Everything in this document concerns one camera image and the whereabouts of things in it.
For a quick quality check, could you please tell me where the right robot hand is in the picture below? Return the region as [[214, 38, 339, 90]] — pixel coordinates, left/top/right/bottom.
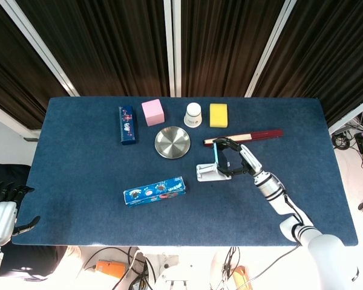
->
[[213, 137, 263, 179]]

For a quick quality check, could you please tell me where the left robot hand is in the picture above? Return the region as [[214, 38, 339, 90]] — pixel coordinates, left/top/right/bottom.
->
[[0, 181, 41, 246]]

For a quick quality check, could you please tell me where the black smartphone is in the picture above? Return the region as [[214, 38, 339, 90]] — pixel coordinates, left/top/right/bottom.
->
[[213, 141, 231, 169]]

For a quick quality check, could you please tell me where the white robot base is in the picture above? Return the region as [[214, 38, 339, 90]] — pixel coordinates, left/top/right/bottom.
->
[[152, 253, 214, 290]]

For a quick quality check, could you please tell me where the white phone stand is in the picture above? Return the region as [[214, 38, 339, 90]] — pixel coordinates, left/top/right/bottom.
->
[[195, 161, 233, 183]]

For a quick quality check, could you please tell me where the dark red folding fan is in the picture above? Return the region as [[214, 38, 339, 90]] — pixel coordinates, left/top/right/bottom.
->
[[203, 129, 284, 148]]

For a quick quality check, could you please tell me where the yellow sponge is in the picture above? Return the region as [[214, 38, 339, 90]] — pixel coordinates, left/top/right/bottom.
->
[[209, 103, 230, 129]]

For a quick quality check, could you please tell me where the white paper cup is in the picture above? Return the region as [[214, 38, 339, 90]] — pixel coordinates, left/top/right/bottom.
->
[[183, 102, 203, 129]]

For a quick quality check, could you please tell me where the round steel plate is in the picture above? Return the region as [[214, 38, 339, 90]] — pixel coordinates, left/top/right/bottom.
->
[[154, 126, 192, 160]]

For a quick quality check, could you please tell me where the blue cookie box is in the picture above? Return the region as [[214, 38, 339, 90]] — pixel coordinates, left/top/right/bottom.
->
[[123, 176, 187, 208]]

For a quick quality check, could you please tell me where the pink cube block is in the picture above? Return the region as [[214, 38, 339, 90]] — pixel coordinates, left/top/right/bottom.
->
[[141, 98, 165, 127]]

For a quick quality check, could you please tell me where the blue table cloth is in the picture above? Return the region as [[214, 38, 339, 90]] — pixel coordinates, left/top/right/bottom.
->
[[11, 95, 359, 247]]

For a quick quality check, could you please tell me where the dark blue floral box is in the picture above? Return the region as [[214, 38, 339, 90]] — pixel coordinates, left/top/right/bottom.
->
[[118, 105, 138, 146]]

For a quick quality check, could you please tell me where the yellow-orange object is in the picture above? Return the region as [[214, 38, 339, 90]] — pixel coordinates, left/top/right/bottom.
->
[[231, 265, 253, 290]]

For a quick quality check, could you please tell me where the orange device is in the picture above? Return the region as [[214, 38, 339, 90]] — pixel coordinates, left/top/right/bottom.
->
[[95, 260, 128, 279]]

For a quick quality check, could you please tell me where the black cable bundle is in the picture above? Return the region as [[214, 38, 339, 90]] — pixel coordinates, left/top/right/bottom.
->
[[331, 126, 363, 152]]

